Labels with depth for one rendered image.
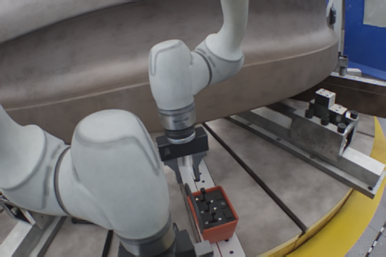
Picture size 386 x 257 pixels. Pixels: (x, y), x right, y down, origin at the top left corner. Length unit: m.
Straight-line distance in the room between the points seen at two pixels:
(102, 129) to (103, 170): 0.04
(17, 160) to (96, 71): 1.01
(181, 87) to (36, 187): 0.37
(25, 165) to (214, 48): 0.48
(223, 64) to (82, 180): 0.45
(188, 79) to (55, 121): 0.96
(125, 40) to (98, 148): 1.02
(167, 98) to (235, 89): 0.73
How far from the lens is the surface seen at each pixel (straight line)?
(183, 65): 0.53
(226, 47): 0.59
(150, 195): 0.26
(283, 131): 1.98
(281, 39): 1.56
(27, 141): 0.32
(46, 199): 0.33
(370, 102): 2.82
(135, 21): 1.20
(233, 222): 0.81
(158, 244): 0.34
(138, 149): 0.24
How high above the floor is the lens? 1.47
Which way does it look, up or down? 31 degrees down
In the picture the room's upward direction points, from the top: 7 degrees counter-clockwise
